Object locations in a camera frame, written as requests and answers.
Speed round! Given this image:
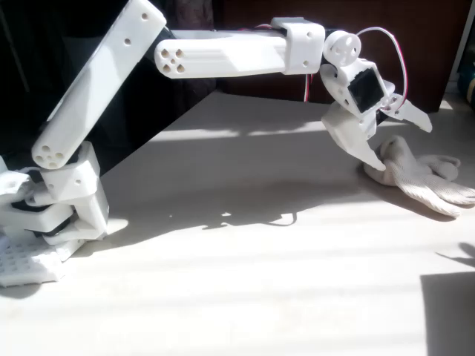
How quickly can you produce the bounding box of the dark patterned curtain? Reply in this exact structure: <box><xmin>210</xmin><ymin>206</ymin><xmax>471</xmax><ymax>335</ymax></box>
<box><xmin>166</xmin><ymin>0</ymin><xmax>217</xmax><ymax>33</ymax></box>

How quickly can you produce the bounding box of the white vertical frame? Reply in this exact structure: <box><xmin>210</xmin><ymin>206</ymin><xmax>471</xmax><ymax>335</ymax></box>
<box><xmin>439</xmin><ymin>0</ymin><xmax>475</xmax><ymax>112</ymax></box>

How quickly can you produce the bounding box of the red white forearm cable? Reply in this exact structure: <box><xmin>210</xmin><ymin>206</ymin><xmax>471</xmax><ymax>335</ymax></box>
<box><xmin>302</xmin><ymin>72</ymin><xmax>317</xmax><ymax>104</ymax></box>

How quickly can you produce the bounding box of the dark brown wooden cabinet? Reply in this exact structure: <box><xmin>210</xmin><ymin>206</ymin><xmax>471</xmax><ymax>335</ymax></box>
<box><xmin>214</xmin><ymin>0</ymin><xmax>472</xmax><ymax>114</ymax></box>

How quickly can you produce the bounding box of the white perforated base plate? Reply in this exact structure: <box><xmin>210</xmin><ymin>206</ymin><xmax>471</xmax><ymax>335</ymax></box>
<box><xmin>0</xmin><ymin>233</ymin><xmax>66</xmax><ymax>289</ymax></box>

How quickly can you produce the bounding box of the red black gripper servo cable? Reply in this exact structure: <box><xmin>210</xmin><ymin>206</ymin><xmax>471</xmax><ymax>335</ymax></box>
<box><xmin>354</xmin><ymin>26</ymin><xmax>409</xmax><ymax>108</ymax></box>

